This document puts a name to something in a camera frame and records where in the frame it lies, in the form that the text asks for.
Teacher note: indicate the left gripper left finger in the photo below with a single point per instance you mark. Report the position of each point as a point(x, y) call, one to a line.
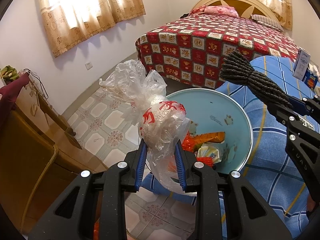
point(94, 198)

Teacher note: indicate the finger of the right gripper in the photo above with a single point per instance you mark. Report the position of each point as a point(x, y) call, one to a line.
point(305, 106)
point(283, 114)

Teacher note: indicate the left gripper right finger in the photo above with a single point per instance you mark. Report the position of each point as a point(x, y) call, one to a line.
point(226, 199)

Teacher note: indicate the red plastic bag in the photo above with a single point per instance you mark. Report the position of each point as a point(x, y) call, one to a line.
point(96, 230)
point(189, 143)

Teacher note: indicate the long orange snack bag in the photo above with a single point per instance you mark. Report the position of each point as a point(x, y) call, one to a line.
point(215, 137)

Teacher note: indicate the clear bag with red print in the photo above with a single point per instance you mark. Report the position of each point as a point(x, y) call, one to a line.
point(161, 123)

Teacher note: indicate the black foam net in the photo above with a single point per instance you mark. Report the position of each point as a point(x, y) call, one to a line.
point(237, 69)

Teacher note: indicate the red foam fruit net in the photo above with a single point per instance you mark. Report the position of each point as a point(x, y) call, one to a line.
point(206, 160)

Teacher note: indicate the light blue trash bin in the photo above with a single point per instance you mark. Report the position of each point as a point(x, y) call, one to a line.
point(212, 111)

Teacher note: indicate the blue Look milk carton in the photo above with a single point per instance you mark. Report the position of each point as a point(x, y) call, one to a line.
point(310, 79)

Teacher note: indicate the red plastic bag on floor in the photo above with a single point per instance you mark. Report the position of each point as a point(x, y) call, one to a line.
point(96, 230)

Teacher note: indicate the blue checked tablecloth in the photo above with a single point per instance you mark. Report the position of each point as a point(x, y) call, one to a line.
point(270, 170)

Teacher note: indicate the tall white milk carton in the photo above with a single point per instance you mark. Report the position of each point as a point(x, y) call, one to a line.
point(301, 63)

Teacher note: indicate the brown wooden desk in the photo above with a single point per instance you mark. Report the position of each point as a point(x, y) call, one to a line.
point(40, 155)

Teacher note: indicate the striped pillow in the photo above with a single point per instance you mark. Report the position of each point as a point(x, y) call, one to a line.
point(268, 22)

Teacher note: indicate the cream wooden headboard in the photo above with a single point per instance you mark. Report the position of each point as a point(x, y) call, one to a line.
point(244, 8)

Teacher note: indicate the red patterned bedspread bed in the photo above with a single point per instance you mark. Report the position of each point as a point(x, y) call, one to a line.
point(191, 50)

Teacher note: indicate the pink floral pillow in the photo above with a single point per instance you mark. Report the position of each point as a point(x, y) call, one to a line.
point(215, 10)

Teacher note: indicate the green cloth on desk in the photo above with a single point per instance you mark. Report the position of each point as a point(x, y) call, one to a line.
point(9, 74)

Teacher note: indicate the left window beige curtain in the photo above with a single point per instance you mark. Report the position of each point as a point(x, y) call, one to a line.
point(70, 22)

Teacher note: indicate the wall power socket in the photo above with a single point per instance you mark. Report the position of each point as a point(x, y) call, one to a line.
point(88, 65)

